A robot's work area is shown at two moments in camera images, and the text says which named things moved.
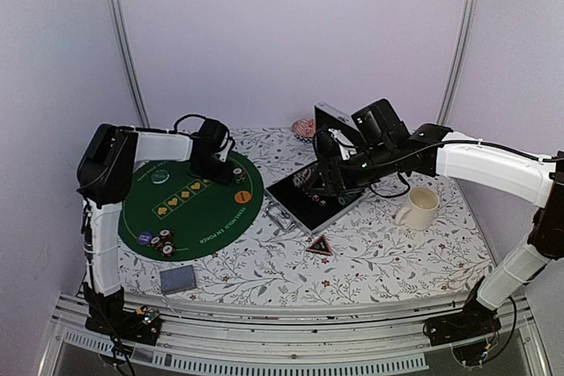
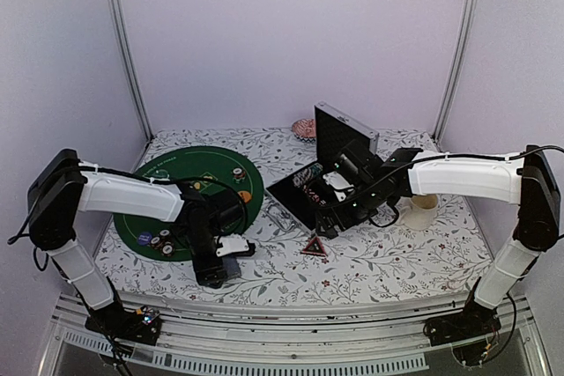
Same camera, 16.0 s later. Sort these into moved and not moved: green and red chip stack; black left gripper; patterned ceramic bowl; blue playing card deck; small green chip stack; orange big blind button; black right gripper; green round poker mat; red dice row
Moved: black right gripper; black left gripper; blue playing card deck
Not moved: small green chip stack; green round poker mat; green and red chip stack; patterned ceramic bowl; red dice row; orange big blind button
